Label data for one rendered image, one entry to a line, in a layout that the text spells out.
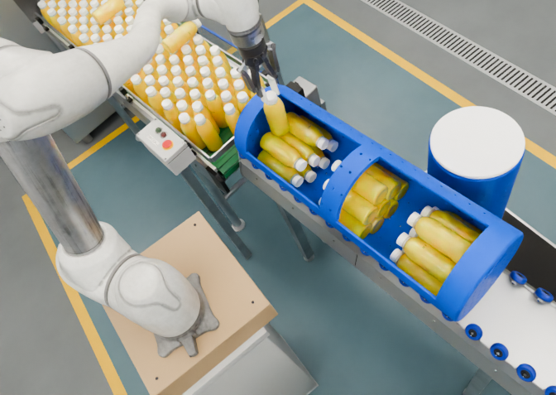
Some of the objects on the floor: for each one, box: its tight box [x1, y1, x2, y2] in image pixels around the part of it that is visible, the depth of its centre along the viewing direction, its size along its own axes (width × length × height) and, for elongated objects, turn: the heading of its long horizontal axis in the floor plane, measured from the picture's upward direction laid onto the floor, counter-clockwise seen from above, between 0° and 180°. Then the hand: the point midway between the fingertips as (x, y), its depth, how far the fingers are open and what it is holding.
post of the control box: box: [180, 166, 252, 260], centre depth 223 cm, size 4×4×100 cm
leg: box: [276, 202, 314, 262], centre depth 229 cm, size 6×6×63 cm
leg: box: [463, 369, 492, 395], centre depth 178 cm, size 6×6×63 cm
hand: (268, 90), depth 142 cm, fingers closed on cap, 4 cm apart
